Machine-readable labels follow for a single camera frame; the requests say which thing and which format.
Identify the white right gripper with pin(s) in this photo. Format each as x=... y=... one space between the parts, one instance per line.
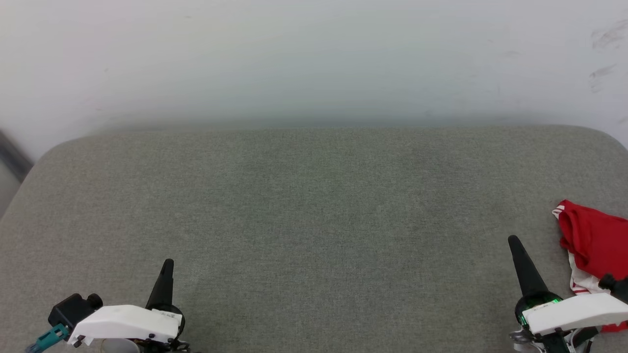
x=579 y=311

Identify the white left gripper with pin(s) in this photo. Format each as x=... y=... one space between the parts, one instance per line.
x=127 y=323

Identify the grey fabric sofa cushion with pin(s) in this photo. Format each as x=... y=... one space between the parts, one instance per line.
x=314 y=220

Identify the red garment with white trim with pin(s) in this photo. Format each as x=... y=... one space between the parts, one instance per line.
x=596 y=240

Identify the teal left camera connector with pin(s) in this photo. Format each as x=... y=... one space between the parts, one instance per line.
x=49 y=338

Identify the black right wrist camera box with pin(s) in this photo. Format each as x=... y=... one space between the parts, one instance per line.
x=615 y=287

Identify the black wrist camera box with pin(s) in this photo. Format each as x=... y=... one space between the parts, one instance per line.
x=73 y=309
x=615 y=287

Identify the dark grey baseboard strip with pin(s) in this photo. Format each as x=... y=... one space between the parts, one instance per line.
x=12 y=154

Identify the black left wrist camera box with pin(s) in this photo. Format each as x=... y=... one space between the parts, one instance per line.
x=73 y=309

